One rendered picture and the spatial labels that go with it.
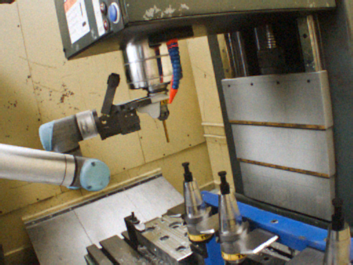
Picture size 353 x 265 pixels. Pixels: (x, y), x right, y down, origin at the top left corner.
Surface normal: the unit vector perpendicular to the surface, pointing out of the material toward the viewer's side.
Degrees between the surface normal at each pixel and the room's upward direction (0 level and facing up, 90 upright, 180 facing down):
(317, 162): 88
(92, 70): 90
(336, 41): 90
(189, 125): 90
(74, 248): 24
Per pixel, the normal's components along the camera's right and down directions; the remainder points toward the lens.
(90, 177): 0.61, 0.04
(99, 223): 0.03, -0.84
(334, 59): -0.82, 0.27
